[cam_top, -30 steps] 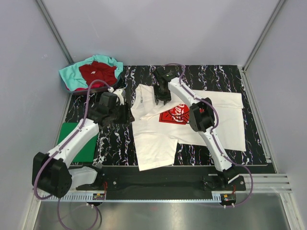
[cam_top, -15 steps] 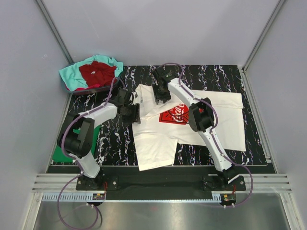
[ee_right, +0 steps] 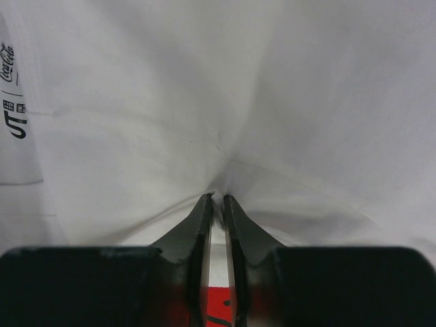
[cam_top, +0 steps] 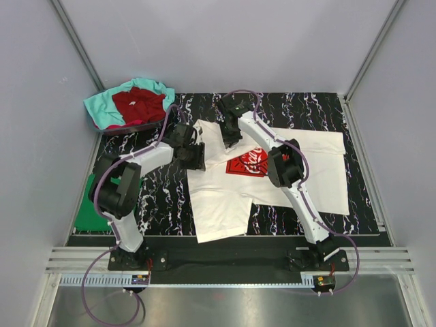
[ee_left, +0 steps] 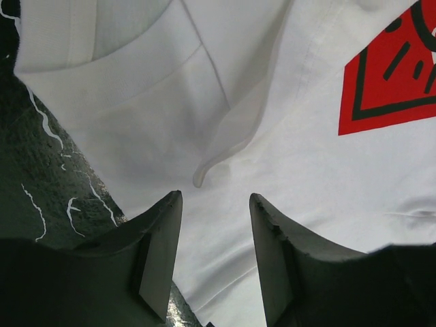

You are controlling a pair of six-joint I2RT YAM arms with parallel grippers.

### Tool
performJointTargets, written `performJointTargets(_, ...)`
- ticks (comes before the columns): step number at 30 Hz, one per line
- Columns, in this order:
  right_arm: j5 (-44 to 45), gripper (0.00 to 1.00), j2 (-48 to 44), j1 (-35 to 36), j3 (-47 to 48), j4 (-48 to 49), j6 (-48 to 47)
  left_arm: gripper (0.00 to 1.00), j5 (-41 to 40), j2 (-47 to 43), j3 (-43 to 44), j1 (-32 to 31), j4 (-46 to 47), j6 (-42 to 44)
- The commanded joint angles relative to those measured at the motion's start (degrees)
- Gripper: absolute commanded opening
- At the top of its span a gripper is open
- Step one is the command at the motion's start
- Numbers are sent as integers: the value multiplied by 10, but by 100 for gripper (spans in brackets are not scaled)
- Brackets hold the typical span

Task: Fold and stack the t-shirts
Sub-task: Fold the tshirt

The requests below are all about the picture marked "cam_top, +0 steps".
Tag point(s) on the pink garment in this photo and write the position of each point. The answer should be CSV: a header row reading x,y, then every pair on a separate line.
x,y
128,125

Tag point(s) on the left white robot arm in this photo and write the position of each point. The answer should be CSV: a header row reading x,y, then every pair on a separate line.
x,y
116,187

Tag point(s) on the aluminium frame rail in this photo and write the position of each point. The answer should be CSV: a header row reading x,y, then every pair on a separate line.
x,y
77,259

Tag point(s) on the black marble table mat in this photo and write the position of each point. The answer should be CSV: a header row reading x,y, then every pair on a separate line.
x,y
164,208

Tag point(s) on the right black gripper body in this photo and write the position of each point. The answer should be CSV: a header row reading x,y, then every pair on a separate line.
x,y
230,135

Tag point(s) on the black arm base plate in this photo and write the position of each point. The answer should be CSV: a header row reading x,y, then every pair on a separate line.
x,y
257,260

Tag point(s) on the white printed t-shirt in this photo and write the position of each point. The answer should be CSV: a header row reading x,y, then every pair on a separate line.
x,y
234,179

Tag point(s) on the dark laundry basket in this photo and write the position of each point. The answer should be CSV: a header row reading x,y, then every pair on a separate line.
x,y
136,128

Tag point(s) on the red t-shirt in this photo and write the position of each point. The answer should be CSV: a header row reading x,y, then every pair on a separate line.
x,y
138,106

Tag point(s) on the teal t-shirt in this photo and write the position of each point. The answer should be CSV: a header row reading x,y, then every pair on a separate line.
x,y
142,83

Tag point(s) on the folded green t-shirt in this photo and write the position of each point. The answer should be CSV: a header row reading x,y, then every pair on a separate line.
x,y
87,220

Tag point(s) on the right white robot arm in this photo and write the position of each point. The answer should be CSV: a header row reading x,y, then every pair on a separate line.
x,y
288,170

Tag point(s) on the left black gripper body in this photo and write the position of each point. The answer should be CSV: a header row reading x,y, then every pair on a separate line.
x,y
193,157

